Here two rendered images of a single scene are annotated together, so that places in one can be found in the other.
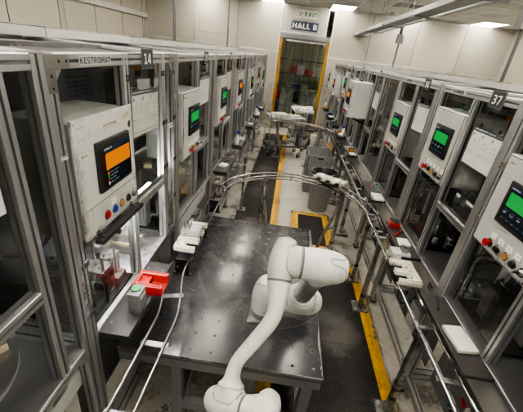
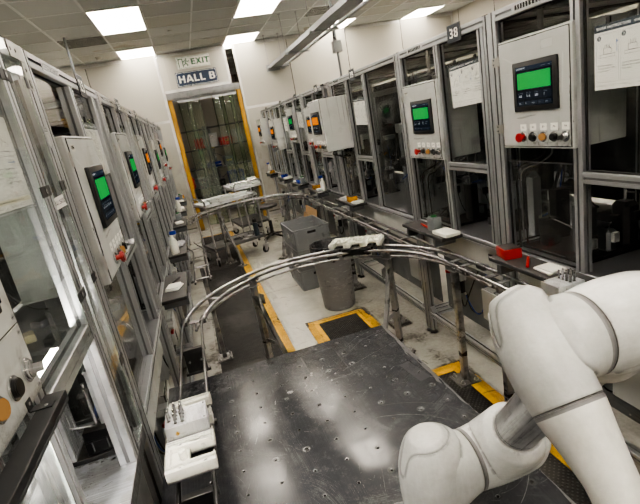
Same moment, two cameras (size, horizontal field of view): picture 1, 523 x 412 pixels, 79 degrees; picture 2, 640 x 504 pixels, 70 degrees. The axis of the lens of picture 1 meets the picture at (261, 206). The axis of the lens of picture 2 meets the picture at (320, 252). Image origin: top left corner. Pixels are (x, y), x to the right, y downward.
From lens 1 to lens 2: 0.77 m
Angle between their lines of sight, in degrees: 18
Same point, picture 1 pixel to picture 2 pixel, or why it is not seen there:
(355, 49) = (278, 86)
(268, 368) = not seen: outside the picture
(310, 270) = (636, 333)
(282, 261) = (558, 345)
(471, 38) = (409, 34)
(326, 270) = not seen: outside the picture
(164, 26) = not seen: outside the picture
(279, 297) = (615, 448)
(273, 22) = (149, 84)
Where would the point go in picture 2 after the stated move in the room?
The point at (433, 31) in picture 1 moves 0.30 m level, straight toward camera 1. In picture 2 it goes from (363, 38) to (363, 35)
